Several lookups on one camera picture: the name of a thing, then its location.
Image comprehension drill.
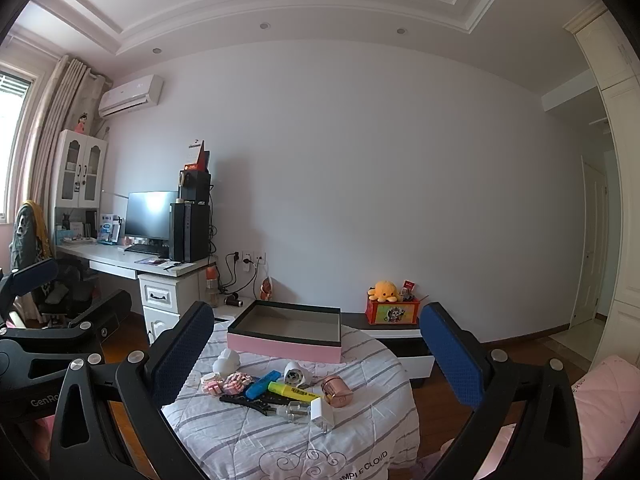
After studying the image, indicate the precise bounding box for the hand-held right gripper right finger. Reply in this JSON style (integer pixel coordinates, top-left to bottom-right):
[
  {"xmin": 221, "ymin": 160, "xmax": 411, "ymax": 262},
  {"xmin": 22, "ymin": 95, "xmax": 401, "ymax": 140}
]
[{"xmin": 419, "ymin": 302, "xmax": 585, "ymax": 480}]

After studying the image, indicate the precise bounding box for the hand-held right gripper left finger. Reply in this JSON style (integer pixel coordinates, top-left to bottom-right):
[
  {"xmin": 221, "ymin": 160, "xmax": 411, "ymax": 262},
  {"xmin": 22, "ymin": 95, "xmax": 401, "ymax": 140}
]
[{"xmin": 49, "ymin": 301, "xmax": 216, "ymax": 480}]

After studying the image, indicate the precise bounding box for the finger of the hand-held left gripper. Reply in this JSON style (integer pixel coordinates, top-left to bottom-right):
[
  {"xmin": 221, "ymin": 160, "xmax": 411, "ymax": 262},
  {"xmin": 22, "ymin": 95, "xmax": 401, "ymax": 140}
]
[
  {"xmin": 0, "ymin": 289, "xmax": 133, "ymax": 347},
  {"xmin": 0, "ymin": 258, "xmax": 60, "ymax": 328}
]

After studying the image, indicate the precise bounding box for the pink checkered small item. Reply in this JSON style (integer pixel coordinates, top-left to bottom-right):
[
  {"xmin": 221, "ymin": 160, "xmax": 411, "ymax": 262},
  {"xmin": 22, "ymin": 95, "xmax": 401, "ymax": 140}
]
[{"xmin": 222, "ymin": 373, "xmax": 256, "ymax": 396}]

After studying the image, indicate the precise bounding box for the blue highlighter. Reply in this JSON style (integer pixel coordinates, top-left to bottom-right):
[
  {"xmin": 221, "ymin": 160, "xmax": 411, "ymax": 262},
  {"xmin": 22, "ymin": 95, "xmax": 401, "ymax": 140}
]
[{"xmin": 245, "ymin": 370, "xmax": 282, "ymax": 400}]

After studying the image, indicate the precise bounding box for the pink storage box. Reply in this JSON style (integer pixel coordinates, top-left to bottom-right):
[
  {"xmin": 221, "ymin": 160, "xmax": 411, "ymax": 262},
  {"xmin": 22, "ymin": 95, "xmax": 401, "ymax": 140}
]
[{"xmin": 227, "ymin": 300, "xmax": 343, "ymax": 364}]

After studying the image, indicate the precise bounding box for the white round gadget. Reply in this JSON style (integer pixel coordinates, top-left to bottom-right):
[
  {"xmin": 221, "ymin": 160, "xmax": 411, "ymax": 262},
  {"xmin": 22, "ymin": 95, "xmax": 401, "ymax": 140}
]
[{"xmin": 283, "ymin": 360, "xmax": 307, "ymax": 387}]

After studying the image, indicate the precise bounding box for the yellow highlighter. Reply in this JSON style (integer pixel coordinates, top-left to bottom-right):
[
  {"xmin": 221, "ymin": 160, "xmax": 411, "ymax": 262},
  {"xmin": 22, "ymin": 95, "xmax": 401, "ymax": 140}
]
[{"xmin": 268, "ymin": 381, "xmax": 321, "ymax": 405}]

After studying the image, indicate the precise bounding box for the rose gold metal cup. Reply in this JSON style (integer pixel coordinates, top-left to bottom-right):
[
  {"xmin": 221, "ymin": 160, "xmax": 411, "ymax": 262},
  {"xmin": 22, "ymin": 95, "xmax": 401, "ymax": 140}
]
[{"xmin": 320, "ymin": 375, "xmax": 355, "ymax": 407}]

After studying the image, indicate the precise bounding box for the clear plastic container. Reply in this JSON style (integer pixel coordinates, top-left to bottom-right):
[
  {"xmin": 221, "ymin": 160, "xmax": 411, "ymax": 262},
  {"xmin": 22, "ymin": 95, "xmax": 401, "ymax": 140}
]
[{"xmin": 276, "ymin": 401, "xmax": 313, "ymax": 423}]

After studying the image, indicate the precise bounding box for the white charger plug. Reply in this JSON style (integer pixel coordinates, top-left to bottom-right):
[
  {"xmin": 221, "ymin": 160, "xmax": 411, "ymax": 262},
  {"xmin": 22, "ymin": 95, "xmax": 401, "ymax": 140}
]
[{"xmin": 310, "ymin": 398, "xmax": 335, "ymax": 431}]

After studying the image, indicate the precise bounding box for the black office chair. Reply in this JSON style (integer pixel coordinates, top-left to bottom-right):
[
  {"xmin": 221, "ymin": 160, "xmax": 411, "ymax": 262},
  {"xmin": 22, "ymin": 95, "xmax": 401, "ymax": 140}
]
[{"xmin": 10, "ymin": 201, "xmax": 101, "ymax": 326}]

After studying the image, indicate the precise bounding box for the black and white low cabinet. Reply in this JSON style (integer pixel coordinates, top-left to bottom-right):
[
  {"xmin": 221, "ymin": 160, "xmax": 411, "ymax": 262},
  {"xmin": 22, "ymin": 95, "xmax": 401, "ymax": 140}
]
[{"xmin": 212, "ymin": 305, "xmax": 436, "ymax": 388}]

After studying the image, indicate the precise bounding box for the white desk with drawers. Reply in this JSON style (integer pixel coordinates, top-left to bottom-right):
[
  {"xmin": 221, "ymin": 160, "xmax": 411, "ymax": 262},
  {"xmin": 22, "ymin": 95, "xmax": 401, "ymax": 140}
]
[{"xmin": 55, "ymin": 240, "xmax": 218, "ymax": 346}]

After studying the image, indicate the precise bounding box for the red toy box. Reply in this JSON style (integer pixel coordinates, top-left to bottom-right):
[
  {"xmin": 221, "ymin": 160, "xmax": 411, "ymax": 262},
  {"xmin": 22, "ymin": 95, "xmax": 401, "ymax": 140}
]
[{"xmin": 365, "ymin": 296, "xmax": 422, "ymax": 326}]

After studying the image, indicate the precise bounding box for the bottle with orange cap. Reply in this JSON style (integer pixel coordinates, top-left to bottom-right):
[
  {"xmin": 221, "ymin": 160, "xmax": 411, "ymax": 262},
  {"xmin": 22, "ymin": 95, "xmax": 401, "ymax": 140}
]
[{"xmin": 205, "ymin": 266, "xmax": 221, "ymax": 308}]

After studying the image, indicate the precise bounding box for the blue and white box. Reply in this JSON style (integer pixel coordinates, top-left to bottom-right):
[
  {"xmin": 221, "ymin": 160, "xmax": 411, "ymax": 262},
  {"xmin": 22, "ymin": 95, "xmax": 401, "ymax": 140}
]
[{"xmin": 99, "ymin": 214, "xmax": 122, "ymax": 243}]

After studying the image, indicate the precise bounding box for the orange octopus plush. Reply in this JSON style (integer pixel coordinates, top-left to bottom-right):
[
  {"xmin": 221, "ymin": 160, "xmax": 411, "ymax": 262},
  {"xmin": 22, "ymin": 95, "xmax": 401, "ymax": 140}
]
[{"xmin": 368, "ymin": 280, "xmax": 401, "ymax": 303}]

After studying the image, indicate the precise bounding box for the black computer monitor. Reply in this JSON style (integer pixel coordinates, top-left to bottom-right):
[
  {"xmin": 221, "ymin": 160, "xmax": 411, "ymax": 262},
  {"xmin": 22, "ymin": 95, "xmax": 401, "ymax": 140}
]
[{"xmin": 124, "ymin": 191, "xmax": 179, "ymax": 241}]

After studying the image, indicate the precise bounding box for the black computer tower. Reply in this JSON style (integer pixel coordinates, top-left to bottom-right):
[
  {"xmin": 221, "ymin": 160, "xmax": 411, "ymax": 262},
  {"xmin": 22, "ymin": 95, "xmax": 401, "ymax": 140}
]
[{"xmin": 170, "ymin": 202, "xmax": 211, "ymax": 264}]

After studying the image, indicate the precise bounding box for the white glass-door cabinet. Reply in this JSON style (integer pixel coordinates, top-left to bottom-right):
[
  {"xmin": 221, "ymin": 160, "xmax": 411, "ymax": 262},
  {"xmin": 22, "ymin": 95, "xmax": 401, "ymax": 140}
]
[{"xmin": 54, "ymin": 129, "xmax": 108, "ymax": 211}]

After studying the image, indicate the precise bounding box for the window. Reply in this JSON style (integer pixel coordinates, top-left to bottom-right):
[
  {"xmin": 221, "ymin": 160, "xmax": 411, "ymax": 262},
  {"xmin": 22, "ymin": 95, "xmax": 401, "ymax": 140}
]
[{"xmin": 0, "ymin": 62, "xmax": 38, "ymax": 221}]

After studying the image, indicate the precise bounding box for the black speaker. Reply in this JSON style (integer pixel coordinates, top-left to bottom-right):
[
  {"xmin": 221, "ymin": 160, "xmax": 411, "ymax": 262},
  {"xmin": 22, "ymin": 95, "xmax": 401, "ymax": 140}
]
[{"xmin": 178, "ymin": 170, "xmax": 212, "ymax": 204}]

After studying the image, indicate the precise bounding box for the beige curtain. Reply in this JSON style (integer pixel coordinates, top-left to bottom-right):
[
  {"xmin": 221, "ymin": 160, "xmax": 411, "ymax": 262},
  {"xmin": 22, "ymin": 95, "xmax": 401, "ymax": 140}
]
[{"xmin": 9, "ymin": 55, "xmax": 112, "ymax": 261}]

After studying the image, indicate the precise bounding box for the pink quilt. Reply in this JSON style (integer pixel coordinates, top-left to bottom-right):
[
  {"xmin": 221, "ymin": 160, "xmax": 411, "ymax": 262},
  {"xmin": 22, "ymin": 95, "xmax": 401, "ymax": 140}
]
[{"xmin": 415, "ymin": 355, "xmax": 640, "ymax": 480}]

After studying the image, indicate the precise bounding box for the white door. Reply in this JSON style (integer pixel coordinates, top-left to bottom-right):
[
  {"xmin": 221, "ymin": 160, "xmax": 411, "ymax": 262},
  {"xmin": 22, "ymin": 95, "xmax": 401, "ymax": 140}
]
[{"xmin": 570, "ymin": 157, "xmax": 608, "ymax": 328}]

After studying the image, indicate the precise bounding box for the red carton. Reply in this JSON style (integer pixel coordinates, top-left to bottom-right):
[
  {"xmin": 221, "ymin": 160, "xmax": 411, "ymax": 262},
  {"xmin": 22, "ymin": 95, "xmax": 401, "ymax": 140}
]
[{"xmin": 184, "ymin": 141, "xmax": 211, "ymax": 172}]

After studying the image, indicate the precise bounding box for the white air conditioner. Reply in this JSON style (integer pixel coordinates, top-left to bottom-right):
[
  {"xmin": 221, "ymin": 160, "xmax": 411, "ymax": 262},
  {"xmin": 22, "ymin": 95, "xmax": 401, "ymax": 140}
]
[{"xmin": 98, "ymin": 74, "xmax": 165, "ymax": 118}]

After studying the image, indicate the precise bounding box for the cream wardrobe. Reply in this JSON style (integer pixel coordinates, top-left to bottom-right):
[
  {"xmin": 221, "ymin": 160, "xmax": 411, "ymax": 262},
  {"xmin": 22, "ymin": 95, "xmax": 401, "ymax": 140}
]
[{"xmin": 562, "ymin": 0, "xmax": 640, "ymax": 401}]

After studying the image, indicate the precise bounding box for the black power cable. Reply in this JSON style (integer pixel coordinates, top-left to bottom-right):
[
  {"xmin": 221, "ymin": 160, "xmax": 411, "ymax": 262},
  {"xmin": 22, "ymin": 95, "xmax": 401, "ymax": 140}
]
[{"xmin": 220, "ymin": 252, "xmax": 261, "ymax": 296}]

